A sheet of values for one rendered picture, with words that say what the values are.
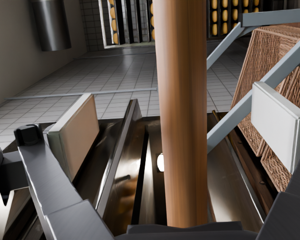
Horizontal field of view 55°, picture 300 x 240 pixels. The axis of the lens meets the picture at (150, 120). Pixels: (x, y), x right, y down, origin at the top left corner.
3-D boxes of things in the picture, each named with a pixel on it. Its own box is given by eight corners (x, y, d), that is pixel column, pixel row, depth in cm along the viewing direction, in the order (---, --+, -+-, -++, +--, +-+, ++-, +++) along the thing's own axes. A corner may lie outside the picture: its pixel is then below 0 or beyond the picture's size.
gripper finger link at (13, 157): (42, 193, 13) (-22, 196, 13) (74, 144, 18) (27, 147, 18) (34, 164, 12) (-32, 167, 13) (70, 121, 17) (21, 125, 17)
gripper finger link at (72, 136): (71, 185, 15) (57, 186, 15) (99, 131, 21) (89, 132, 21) (60, 131, 14) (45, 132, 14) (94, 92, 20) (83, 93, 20)
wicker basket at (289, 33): (325, 156, 118) (256, 159, 120) (275, 110, 170) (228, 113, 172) (345, 33, 100) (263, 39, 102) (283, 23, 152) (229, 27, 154)
